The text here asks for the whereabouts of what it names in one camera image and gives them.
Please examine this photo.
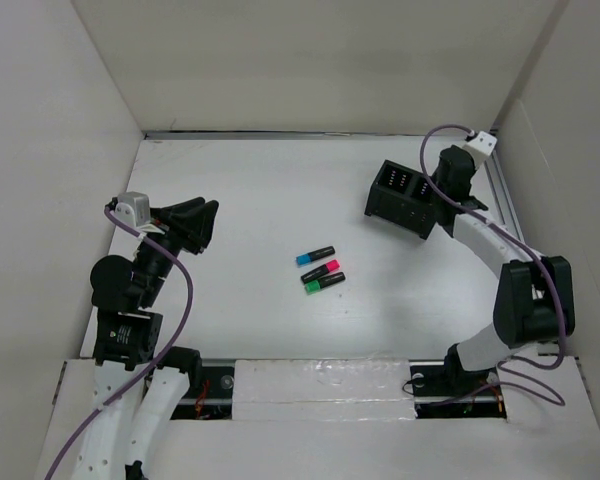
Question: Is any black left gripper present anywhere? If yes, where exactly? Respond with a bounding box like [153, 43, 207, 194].
[136, 195, 218, 305]

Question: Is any blue cap highlighter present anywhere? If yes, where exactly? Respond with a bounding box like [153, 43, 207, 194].
[296, 246, 335, 266]

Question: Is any pink cap highlighter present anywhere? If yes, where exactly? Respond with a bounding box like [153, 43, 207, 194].
[300, 260, 340, 284]

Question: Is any green cap highlighter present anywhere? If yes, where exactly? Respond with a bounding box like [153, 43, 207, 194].
[305, 272, 346, 295]

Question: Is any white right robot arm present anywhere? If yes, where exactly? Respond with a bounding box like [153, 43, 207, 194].
[402, 146, 575, 406]

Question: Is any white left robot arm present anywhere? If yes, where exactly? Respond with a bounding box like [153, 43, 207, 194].
[71, 192, 219, 479]

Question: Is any black desk organizer box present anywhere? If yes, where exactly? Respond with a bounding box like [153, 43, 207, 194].
[364, 160, 436, 240]

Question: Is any white foam block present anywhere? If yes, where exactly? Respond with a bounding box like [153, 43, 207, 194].
[232, 358, 416, 422]

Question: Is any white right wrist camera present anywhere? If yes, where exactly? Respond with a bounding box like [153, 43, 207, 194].
[462, 131, 497, 166]

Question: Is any aluminium rail right side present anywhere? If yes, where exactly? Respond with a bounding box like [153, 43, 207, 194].
[485, 152, 559, 348]

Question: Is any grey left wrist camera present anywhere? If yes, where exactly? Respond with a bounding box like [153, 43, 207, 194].
[107, 191, 151, 230]

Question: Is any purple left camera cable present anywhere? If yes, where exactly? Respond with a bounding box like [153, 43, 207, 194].
[42, 202, 195, 480]

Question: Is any purple camera cable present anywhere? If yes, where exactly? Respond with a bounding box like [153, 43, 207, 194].
[419, 123, 576, 407]
[42, 202, 195, 480]

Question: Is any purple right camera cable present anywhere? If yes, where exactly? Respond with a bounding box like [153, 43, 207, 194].
[419, 123, 576, 407]

